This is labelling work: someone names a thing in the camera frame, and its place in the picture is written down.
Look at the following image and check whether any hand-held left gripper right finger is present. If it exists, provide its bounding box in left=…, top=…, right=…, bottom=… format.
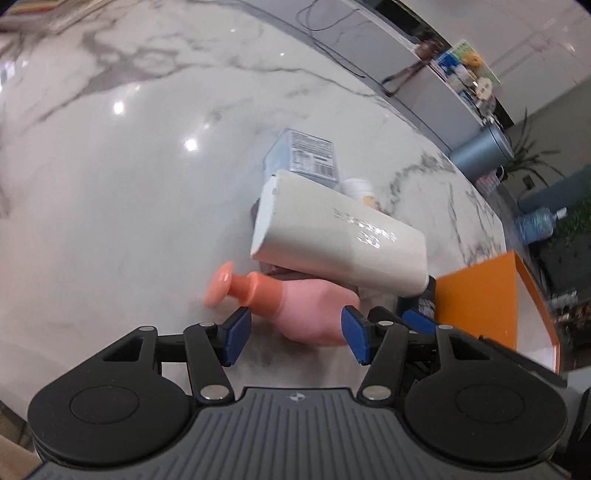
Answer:
left=341, top=305, right=491, bottom=402

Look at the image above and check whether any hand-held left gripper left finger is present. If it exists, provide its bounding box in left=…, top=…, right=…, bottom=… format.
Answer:
left=95, top=306, right=253, bottom=403

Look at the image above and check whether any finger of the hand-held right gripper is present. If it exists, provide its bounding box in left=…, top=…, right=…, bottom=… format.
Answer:
left=402, top=309, right=438, bottom=336
left=368, top=305, right=404, bottom=326

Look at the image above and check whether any pink bottle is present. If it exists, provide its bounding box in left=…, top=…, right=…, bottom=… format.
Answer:
left=204, top=261, right=362, bottom=346

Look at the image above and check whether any orange cardboard box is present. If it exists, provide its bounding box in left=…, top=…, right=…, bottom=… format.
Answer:
left=435, top=250, right=562, bottom=376

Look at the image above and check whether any light blue carton box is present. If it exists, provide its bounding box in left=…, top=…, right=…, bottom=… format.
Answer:
left=262, top=128, right=341, bottom=189

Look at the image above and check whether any long cream box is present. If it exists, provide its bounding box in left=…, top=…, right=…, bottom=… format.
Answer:
left=249, top=168, right=428, bottom=297

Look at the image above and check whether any small white jar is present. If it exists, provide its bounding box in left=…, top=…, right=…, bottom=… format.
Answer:
left=341, top=177, right=378, bottom=209

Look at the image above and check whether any blue water jug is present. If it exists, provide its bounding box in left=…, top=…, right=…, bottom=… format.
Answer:
left=514, top=207, right=568, bottom=244

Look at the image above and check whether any woven handbag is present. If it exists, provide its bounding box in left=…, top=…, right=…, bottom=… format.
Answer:
left=475, top=167, right=505, bottom=192

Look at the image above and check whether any grey pedal trash can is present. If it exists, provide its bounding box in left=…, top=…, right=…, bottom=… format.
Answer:
left=449, top=123, right=515, bottom=182

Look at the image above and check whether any long-leaf potted plant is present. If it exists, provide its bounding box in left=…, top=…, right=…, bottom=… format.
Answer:
left=503, top=108, right=566, bottom=183

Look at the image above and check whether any white marble television console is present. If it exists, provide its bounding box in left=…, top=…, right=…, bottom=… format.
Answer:
left=240, top=0, right=497, bottom=153

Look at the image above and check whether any brown camera case with strap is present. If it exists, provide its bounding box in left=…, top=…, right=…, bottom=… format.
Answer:
left=381, top=38, right=452, bottom=97

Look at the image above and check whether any black cable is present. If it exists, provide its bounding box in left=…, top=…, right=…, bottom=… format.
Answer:
left=295, top=0, right=370, bottom=81

